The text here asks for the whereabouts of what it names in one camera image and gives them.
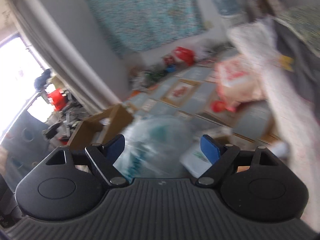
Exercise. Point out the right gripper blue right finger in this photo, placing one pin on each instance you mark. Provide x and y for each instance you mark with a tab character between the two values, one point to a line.
210	148

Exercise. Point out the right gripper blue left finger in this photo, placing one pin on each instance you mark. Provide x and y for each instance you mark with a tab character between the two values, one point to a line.
114	148

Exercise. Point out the clear plastic bag with tissues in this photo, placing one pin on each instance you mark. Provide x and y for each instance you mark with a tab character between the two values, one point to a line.
154	146

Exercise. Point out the brown cardboard box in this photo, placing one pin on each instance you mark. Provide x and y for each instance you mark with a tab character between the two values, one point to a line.
100	128

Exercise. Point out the white curtain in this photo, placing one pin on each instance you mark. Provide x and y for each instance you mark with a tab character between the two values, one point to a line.
65	34

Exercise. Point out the pink red printed bag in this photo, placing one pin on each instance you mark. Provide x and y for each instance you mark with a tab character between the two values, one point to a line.
237	82

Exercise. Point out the red plastic bag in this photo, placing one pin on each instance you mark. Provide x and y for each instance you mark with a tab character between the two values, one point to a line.
185	54

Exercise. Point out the teal floral wall cloth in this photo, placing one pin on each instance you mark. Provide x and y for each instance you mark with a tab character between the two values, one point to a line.
134	26

